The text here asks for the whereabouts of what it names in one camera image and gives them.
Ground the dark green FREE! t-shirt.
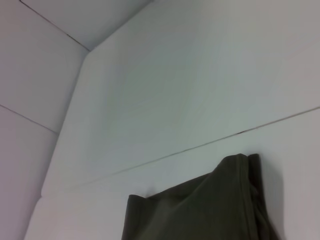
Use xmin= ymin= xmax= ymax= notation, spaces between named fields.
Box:
xmin=121 ymin=152 xmax=284 ymax=240

